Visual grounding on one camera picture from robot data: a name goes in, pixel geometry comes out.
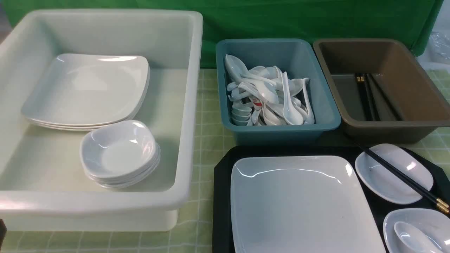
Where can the large white square plate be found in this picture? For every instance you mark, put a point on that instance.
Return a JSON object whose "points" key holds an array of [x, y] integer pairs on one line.
{"points": [[300, 204]]}

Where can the small white dish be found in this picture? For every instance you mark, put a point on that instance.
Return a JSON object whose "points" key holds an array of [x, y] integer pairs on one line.
{"points": [[384, 183]]}

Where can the black chopstick gold tip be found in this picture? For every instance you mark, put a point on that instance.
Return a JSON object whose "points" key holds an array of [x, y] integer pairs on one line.
{"points": [[400, 175]]}

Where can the white bowl with spoon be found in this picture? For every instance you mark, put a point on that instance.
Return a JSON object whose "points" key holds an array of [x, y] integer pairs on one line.
{"points": [[432, 223]]}

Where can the white ceramic spoon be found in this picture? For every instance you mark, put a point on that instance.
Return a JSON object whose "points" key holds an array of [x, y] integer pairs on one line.
{"points": [[414, 240]]}

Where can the pile of white spoons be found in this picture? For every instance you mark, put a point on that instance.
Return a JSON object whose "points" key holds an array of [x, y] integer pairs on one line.
{"points": [[266, 96]]}

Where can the teal plastic bin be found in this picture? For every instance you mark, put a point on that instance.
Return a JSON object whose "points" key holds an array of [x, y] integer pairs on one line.
{"points": [[297, 58]]}

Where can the green checkered tablecloth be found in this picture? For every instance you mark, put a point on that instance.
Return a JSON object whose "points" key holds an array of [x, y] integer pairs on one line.
{"points": [[193, 232]]}

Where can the stack of small white bowls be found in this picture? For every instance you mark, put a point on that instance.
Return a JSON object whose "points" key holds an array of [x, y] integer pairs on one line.
{"points": [[119, 155]]}

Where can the large white plastic tub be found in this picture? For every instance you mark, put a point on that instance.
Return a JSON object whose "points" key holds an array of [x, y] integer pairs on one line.
{"points": [[43, 184]]}

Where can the black chopsticks in bin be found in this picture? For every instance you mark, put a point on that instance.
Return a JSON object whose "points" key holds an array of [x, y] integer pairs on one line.
{"points": [[367, 98]]}

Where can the stack of white square plates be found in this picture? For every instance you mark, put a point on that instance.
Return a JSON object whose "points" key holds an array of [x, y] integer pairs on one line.
{"points": [[86, 91]]}

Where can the brown plastic bin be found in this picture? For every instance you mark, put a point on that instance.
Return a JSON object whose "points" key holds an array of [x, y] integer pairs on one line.
{"points": [[407, 85]]}

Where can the green backdrop cloth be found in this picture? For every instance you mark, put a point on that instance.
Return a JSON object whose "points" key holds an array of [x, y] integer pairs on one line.
{"points": [[408, 21]]}

